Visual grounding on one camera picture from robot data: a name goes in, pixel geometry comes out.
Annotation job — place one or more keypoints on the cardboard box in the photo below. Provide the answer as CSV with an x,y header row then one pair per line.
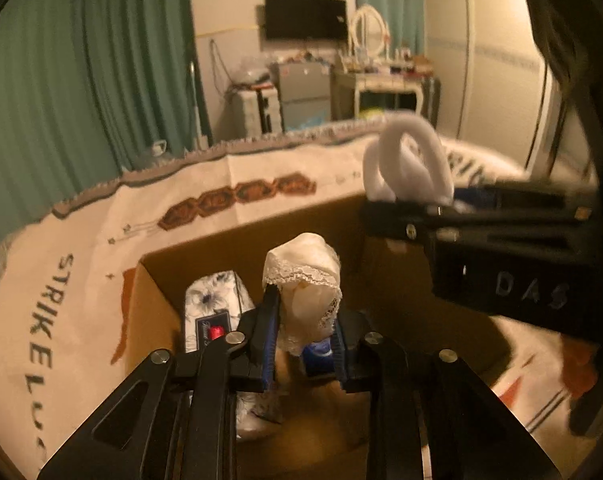
x,y
331,220

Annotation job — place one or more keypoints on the small blue item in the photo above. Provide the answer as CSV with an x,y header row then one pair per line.
x,y
317,355

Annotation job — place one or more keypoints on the wall television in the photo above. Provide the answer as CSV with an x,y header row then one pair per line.
x,y
305,16

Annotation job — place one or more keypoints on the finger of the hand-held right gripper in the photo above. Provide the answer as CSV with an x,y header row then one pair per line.
x,y
396,225
521,197

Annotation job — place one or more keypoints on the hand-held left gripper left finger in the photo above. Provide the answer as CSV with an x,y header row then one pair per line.
x,y
268,332

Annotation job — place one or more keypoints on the printed blanket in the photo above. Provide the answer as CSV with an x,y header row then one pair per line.
x,y
81,220

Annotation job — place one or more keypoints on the grey small fridge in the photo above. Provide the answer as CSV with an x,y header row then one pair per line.
x,y
304,90

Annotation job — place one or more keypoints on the clear plastic bag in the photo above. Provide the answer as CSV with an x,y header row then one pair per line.
x,y
251,71

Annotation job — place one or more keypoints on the white low cabinet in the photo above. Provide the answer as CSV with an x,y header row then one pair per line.
x,y
249,112

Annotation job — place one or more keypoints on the wide teal curtain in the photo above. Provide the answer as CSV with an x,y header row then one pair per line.
x,y
81,60

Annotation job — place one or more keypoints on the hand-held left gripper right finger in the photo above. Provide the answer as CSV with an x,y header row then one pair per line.
x,y
338,355

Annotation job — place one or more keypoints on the white sock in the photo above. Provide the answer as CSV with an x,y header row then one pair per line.
x,y
411,160

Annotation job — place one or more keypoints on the white oval vanity mirror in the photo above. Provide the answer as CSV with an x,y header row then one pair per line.
x,y
367,30

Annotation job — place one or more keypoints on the floral tissue pack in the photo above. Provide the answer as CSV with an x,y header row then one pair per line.
x,y
211,300

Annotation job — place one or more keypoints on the white dressing table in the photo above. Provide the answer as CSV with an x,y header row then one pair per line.
x,y
381,82

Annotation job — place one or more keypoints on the white wardrobe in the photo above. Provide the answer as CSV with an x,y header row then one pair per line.
x,y
491,60

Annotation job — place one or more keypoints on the cream lace cloth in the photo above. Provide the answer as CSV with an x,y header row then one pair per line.
x,y
301,260

